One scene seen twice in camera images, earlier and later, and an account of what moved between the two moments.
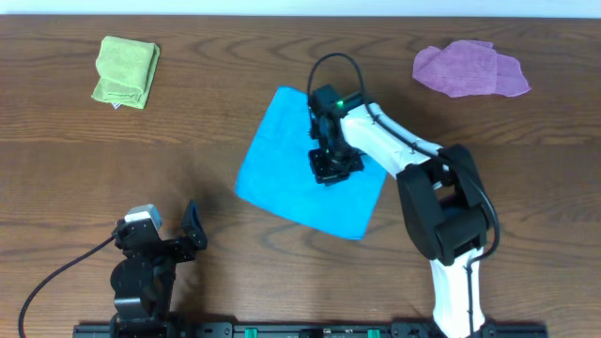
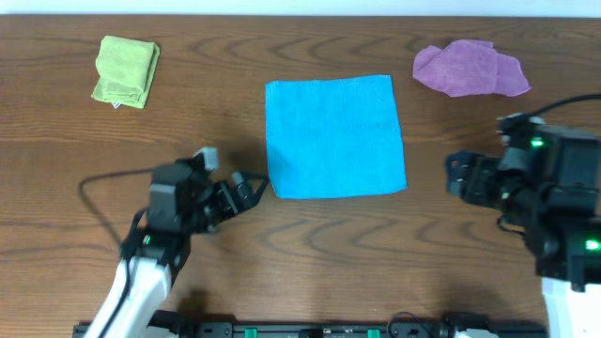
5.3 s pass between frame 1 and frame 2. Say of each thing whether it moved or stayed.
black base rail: stayed
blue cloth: moved
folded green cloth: stayed
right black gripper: moved
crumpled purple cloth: stayed
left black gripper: moved
